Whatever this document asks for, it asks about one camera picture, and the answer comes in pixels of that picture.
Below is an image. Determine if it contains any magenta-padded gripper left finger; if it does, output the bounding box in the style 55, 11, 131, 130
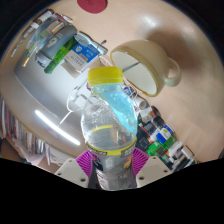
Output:
54, 149, 98, 188

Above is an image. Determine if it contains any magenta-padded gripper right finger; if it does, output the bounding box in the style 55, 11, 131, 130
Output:
131, 147, 173, 188

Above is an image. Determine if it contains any clear yellow-capped drink bottle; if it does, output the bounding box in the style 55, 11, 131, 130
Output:
80, 66, 138, 191

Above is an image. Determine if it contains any green plastic bottle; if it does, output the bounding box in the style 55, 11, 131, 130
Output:
146, 136, 176, 158

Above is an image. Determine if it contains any white bottle with blue label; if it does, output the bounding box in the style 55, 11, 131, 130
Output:
155, 124, 174, 144

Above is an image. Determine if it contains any LED light bar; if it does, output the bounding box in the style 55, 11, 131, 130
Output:
34, 109, 82, 147

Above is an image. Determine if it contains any pale stirring stick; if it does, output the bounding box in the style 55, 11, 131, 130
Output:
123, 60, 142, 72

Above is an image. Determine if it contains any cream ceramic mug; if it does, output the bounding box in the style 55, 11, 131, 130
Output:
109, 39, 182, 98

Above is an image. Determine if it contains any blue and white box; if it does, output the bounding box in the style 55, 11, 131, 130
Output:
63, 42, 101, 74

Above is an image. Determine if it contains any grey shaker bottle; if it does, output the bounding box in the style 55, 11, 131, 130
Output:
34, 24, 78, 69

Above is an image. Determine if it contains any clear bottle with gold cap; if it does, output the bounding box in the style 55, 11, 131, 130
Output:
21, 16, 58, 68

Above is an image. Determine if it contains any flat round red coaster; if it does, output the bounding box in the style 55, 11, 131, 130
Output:
76, 0, 108, 15

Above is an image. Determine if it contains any white cable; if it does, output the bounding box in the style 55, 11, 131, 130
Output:
58, 84, 101, 128

